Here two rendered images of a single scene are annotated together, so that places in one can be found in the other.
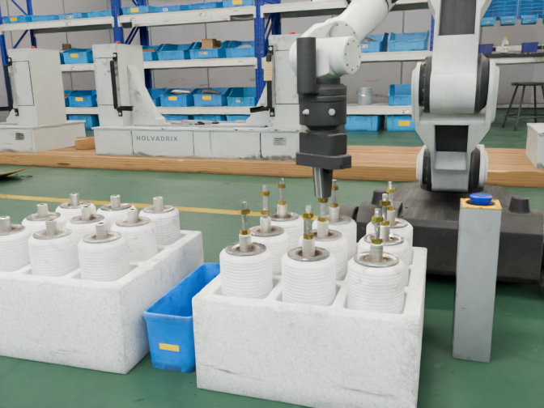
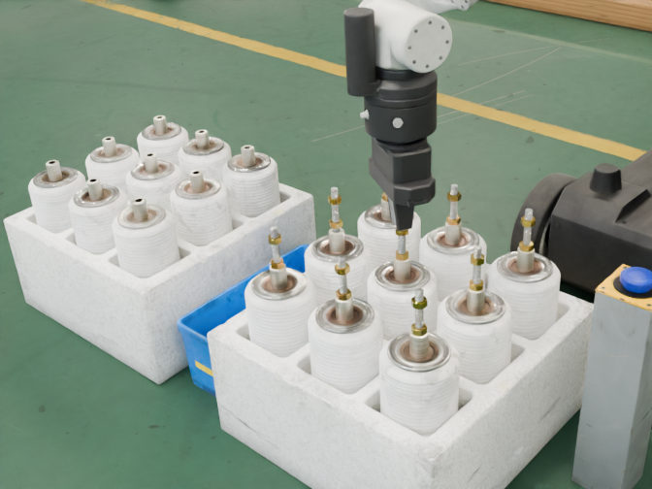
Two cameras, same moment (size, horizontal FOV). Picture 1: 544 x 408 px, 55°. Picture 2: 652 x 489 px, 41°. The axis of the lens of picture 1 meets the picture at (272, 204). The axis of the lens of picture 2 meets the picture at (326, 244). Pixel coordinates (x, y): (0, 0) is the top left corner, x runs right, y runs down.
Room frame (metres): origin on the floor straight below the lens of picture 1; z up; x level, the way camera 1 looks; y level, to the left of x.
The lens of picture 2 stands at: (0.06, -0.45, 0.90)
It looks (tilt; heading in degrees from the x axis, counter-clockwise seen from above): 31 degrees down; 26
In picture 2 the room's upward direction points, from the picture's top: 4 degrees counter-clockwise
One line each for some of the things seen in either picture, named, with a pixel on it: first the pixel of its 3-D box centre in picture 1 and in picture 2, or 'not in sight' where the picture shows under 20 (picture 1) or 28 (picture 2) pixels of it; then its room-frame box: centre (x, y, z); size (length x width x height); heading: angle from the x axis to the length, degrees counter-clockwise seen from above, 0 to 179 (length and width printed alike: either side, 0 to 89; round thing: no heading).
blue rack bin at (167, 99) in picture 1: (182, 97); not in sight; (6.58, 1.06, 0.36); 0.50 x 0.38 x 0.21; 160
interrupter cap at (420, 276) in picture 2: (322, 235); (402, 276); (0.99, -0.10, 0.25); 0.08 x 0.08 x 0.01
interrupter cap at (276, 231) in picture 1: (265, 231); (337, 248); (1.03, 0.01, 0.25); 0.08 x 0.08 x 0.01
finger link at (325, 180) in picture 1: (327, 181); (405, 209); (0.98, -0.11, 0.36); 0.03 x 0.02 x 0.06; 132
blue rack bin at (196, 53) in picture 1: (212, 50); not in sight; (6.42, 0.66, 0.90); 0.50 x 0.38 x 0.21; 160
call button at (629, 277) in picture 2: (480, 200); (637, 281); (0.98, -0.40, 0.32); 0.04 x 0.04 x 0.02
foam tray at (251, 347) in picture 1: (322, 311); (403, 369); (0.99, -0.10, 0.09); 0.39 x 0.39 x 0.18; 72
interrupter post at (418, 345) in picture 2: (376, 252); (419, 342); (0.85, -0.17, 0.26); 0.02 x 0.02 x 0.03
